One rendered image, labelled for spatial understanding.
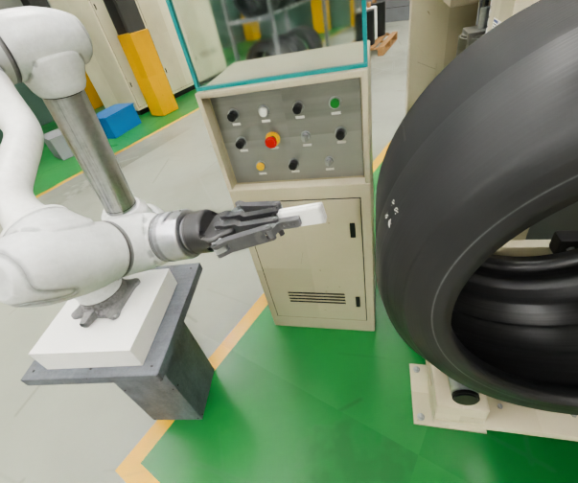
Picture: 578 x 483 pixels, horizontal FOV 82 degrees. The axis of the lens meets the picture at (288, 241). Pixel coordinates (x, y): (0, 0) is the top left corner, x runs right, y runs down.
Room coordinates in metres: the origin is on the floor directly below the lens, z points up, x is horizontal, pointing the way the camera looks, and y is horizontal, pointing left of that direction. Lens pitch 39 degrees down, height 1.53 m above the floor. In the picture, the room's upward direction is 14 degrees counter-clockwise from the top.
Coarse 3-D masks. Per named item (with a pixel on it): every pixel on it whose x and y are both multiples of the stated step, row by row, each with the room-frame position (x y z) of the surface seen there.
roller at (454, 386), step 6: (450, 378) 0.27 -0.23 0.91; (450, 384) 0.26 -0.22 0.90; (456, 384) 0.25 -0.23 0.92; (456, 390) 0.24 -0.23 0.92; (462, 390) 0.24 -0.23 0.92; (468, 390) 0.24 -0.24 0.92; (456, 396) 0.24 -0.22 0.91; (462, 396) 0.23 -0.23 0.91; (468, 396) 0.23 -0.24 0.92; (474, 396) 0.23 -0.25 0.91; (462, 402) 0.23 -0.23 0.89; (468, 402) 0.23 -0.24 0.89; (474, 402) 0.23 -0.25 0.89
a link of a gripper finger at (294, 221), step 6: (294, 216) 0.41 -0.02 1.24; (276, 222) 0.41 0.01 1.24; (282, 222) 0.41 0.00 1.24; (288, 222) 0.40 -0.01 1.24; (294, 222) 0.40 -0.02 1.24; (300, 222) 0.40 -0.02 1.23; (276, 228) 0.40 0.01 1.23; (282, 228) 0.41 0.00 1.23; (288, 228) 0.40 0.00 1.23; (270, 234) 0.39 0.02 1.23; (276, 234) 0.40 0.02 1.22
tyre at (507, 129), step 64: (576, 0) 0.35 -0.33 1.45; (448, 64) 0.47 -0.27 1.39; (512, 64) 0.31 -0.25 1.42; (576, 64) 0.25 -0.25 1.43; (448, 128) 0.31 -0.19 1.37; (512, 128) 0.25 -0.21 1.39; (576, 128) 0.22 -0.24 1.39; (384, 192) 0.38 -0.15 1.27; (448, 192) 0.26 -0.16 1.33; (512, 192) 0.22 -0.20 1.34; (576, 192) 0.20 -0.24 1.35; (384, 256) 0.29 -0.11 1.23; (448, 256) 0.24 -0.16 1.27; (576, 256) 0.40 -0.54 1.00; (448, 320) 0.23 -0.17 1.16; (512, 320) 0.35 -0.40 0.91; (576, 320) 0.31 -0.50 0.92; (512, 384) 0.20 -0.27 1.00; (576, 384) 0.21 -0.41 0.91
